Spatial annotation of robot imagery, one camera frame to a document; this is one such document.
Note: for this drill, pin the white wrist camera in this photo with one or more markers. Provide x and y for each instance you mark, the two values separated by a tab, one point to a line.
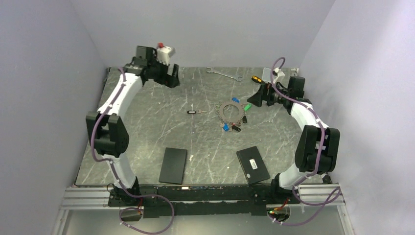
277	74
164	53

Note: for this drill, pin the silver wrench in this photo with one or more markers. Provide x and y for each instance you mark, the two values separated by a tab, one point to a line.
234	77

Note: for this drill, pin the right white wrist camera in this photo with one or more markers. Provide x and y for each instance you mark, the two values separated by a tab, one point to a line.
277	74

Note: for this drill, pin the yellow black screwdriver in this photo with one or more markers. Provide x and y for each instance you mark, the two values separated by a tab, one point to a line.
257	80

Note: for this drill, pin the clear plastic box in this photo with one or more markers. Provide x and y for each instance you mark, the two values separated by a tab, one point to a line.
267	74

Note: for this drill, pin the black box with label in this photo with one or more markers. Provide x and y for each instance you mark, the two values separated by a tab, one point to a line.
253	166

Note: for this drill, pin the black tagged key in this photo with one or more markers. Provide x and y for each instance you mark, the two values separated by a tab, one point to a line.
195	112

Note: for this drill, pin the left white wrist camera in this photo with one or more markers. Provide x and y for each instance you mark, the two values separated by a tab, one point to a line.
164	53

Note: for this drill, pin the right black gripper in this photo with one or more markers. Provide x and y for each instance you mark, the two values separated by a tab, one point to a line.
265	93

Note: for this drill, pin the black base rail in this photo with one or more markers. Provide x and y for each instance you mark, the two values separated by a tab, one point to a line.
165	200

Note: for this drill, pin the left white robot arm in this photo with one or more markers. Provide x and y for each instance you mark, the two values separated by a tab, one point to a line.
107	134

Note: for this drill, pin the black flat box left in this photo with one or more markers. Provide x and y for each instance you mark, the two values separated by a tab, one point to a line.
172	169

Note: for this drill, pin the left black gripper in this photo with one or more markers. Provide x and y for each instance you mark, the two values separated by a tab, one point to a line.
171	81

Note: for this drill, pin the aluminium frame rail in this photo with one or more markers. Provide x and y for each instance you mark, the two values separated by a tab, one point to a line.
104	198

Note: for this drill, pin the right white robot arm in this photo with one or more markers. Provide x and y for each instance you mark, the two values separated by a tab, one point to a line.
316	152

